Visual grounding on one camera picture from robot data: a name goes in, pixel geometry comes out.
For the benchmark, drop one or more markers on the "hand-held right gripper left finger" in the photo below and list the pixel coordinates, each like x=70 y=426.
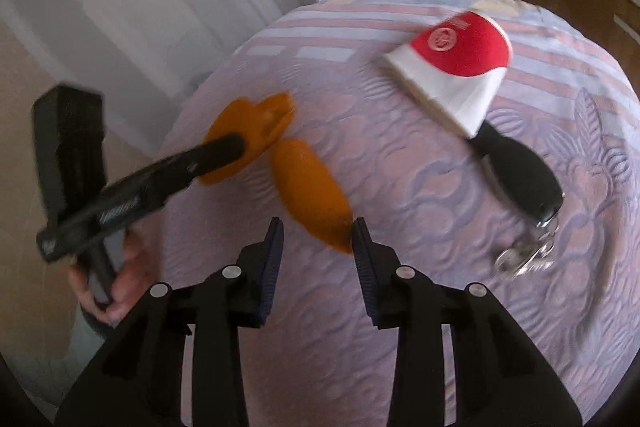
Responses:
x=272 y=257

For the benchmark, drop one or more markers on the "metal keys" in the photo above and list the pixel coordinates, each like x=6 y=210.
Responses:
x=520 y=252

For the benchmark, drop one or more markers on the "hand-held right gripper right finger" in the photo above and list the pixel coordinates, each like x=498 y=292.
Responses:
x=362 y=267

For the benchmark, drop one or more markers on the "black key fob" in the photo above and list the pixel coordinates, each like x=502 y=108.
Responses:
x=520 y=177

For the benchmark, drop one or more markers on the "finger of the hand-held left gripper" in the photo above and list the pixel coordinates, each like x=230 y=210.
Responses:
x=200 y=162

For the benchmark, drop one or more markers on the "pink patterned blanket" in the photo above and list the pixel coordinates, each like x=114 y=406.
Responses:
x=400 y=187

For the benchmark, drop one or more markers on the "red and white paper cup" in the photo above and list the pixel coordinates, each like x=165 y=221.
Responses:
x=460 y=47

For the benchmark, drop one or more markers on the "person's left hand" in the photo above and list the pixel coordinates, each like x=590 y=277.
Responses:
x=137 y=264

